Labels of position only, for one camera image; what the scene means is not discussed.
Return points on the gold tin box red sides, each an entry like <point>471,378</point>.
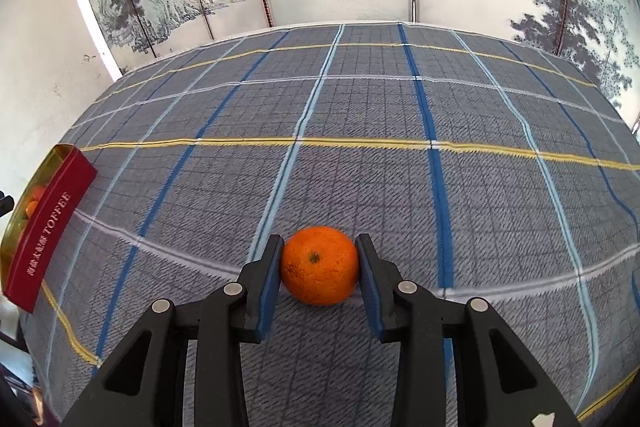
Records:
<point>45,232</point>

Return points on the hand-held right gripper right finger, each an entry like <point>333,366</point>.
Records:
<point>370,307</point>

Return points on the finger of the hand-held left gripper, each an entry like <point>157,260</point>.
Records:
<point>5,203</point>

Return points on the orange mandarin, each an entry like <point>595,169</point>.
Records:
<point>320,267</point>
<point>38,193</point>
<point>31,207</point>

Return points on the blue plaid tablecloth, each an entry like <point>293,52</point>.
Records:
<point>375,117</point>

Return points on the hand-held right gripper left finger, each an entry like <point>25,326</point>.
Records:
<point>270,297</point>

